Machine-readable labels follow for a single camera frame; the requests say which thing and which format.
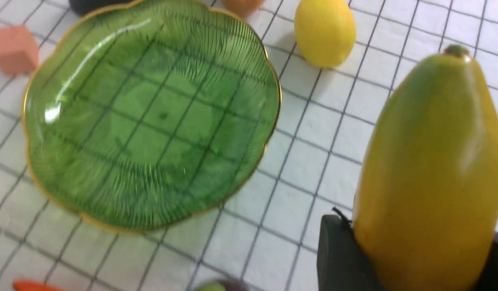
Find yellow plastic banana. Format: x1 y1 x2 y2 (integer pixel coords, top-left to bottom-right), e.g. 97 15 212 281
353 44 498 291

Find purple plastic mangosteen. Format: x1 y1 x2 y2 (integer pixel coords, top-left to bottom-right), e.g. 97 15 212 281
194 278 249 291

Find orange plastic carrot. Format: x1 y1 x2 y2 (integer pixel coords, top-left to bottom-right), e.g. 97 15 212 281
12 280 63 291

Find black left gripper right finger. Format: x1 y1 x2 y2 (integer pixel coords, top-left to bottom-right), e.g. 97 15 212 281
474 232 498 291

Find yellow plastic lemon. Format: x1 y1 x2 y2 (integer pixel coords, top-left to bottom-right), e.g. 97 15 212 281
294 0 356 68

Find purple plastic eggplant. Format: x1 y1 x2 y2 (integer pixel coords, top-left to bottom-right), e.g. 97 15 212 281
68 0 132 17

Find white checkered tablecloth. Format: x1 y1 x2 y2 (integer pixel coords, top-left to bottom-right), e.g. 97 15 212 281
0 0 498 291

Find green glass leaf plate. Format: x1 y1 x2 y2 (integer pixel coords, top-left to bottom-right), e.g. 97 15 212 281
22 0 282 233

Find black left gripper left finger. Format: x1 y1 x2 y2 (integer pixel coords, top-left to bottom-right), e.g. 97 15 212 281
317 207 384 291

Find orange foam cube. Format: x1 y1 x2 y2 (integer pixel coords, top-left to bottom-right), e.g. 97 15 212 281
0 25 40 76

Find brown plastic potato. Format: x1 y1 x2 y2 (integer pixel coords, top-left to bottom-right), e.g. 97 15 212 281
221 0 264 18

